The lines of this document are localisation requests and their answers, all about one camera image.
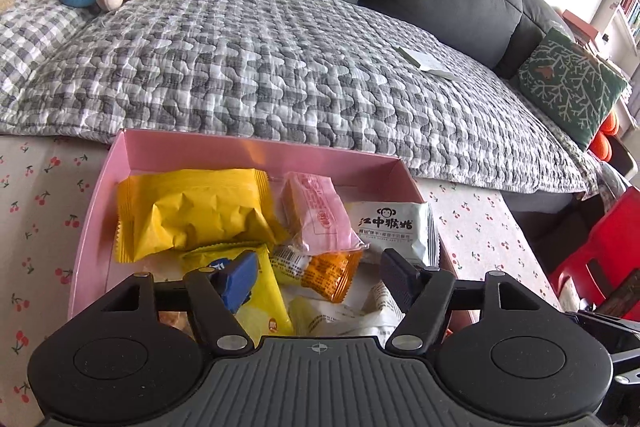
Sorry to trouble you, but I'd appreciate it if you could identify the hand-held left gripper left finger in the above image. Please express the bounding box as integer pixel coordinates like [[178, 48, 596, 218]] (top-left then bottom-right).
[[97, 251, 261, 355]]

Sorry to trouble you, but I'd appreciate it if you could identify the green branch print cushion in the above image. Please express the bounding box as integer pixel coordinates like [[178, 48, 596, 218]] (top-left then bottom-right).
[[517, 27, 630, 152]]

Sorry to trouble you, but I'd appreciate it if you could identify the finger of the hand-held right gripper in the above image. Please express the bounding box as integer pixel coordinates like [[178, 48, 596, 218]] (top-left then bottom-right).
[[570, 309, 640, 353]]

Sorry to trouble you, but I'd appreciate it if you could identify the orange round object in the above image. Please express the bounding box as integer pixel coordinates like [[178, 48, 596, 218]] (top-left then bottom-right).
[[590, 114, 621, 162]]

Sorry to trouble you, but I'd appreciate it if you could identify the grey checked quilt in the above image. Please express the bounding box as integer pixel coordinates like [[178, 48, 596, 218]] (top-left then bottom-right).
[[0, 0, 601, 198]]

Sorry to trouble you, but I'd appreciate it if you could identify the small yellow blue snack packet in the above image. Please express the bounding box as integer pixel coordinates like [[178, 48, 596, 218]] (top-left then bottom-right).
[[180, 243, 295, 338]]

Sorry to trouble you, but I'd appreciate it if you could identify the white paper slip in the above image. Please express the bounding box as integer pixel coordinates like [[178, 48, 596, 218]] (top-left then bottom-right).
[[397, 46, 458, 82]]

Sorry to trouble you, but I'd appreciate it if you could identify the orange white snack packet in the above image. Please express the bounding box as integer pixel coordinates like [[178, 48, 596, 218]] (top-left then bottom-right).
[[270, 244, 363, 304]]

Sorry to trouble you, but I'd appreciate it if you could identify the cherry print tablecloth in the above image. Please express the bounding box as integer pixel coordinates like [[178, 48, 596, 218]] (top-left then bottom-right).
[[0, 134, 563, 427]]

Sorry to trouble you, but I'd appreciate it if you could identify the pink snack packet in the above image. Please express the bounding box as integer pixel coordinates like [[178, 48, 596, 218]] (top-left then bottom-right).
[[280, 172, 363, 258]]

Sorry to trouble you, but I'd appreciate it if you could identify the pink cardboard box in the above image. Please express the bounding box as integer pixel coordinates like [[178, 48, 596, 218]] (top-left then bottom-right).
[[67, 128, 476, 343]]

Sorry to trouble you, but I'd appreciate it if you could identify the white bookshelf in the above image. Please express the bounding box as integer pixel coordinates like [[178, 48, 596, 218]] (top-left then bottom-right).
[[605, 0, 640, 72]]

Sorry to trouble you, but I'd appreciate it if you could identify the white monkey print snack packet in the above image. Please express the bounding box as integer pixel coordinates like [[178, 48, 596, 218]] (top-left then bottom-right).
[[345, 201, 438, 268]]

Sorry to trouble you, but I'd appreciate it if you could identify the reddish book stack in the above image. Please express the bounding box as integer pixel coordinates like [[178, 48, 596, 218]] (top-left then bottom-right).
[[562, 9, 601, 42]]

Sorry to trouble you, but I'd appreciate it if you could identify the red plastic stool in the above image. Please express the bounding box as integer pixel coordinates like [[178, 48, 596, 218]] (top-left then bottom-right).
[[547, 187, 640, 308]]

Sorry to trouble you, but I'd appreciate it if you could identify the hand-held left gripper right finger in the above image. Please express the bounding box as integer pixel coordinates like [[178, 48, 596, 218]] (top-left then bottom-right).
[[380, 248, 543, 354]]

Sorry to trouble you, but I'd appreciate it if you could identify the large golden yellow snack packet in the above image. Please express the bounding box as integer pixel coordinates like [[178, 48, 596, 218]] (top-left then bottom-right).
[[116, 168, 291, 264]]

